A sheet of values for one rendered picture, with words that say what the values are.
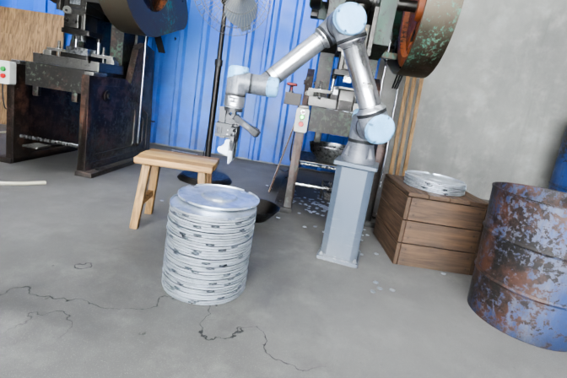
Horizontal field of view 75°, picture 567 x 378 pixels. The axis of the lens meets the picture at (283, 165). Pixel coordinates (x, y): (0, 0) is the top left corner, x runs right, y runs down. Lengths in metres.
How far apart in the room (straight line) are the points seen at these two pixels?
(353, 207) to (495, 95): 2.59
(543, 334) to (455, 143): 2.53
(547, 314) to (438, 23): 1.42
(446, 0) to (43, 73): 2.36
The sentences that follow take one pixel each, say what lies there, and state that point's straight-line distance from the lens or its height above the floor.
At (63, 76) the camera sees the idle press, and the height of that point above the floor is 0.59.
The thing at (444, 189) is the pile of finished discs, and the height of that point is 0.37.
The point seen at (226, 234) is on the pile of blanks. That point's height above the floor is 0.24.
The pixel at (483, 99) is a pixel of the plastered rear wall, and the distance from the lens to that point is 3.94.
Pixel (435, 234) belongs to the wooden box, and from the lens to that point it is 1.86.
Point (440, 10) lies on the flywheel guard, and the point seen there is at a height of 1.23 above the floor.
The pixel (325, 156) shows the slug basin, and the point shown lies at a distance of 2.35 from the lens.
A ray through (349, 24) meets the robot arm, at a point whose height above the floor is 0.97.
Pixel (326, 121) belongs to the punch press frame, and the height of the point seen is 0.57.
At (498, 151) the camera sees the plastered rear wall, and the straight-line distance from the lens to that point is 4.04.
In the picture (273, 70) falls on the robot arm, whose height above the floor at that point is 0.77.
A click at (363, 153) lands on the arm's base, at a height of 0.50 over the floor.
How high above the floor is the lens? 0.69
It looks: 11 degrees down
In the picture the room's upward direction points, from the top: 9 degrees clockwise
